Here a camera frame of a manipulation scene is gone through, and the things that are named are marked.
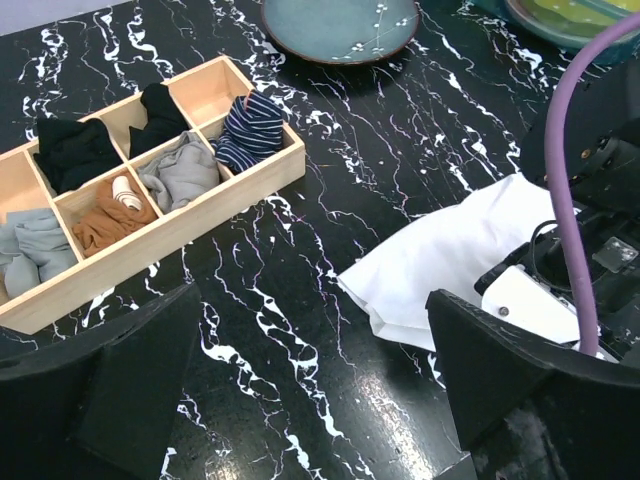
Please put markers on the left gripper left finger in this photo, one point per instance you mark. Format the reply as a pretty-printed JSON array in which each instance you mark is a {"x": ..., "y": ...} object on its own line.
[{"x": 100, "y": 404}]

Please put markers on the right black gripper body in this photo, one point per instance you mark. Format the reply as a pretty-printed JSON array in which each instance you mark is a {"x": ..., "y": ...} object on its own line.
[{"x": 601, "y": 148}]

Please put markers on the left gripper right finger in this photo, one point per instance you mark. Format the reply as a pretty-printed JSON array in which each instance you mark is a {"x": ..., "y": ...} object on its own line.
[{"x": 525, "y": 407}]

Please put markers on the white underwear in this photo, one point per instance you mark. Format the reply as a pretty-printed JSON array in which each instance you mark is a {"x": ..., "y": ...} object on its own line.
[{"x": 448, "y": 249}]

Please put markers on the yellow-green dotted plate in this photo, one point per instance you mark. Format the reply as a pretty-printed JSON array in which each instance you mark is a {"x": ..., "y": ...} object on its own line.
[{"x": 575, "y": 18}]

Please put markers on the grey rolled cloth left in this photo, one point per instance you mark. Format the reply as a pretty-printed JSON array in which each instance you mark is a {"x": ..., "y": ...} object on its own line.
[{"x": 34, "y": 249}]

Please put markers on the grey rolled cloth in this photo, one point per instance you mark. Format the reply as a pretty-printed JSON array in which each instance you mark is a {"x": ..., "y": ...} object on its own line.
[
  {"x": 34, "y": 249},
  {"x": 180, "y": 174}
]

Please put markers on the brown rolled cloth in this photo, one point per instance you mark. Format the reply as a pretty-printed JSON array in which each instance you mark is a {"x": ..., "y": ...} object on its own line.
[{"x": 120, "y": 209}]

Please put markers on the wooden divided organizer box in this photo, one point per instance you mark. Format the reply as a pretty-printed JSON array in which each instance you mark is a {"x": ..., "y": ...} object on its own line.
[{"x": 90, "y": 203}]

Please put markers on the grey rolled cloth middle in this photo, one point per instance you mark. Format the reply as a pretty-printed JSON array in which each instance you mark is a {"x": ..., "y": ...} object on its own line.
[{"x": 180, "y": 174}]

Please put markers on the blue-green ceramic plate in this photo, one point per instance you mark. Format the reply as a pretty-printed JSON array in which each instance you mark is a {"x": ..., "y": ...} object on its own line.
[{"x": 341, "y": 32}]

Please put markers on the small black rolled cloth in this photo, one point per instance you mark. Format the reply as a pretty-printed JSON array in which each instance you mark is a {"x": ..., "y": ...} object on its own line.
[{"x": 164, "y": 120}]

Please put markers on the navy striped rolled cloth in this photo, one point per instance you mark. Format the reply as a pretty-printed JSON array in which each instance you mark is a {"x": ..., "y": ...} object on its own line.
[{"x": 251, "y": 132}]

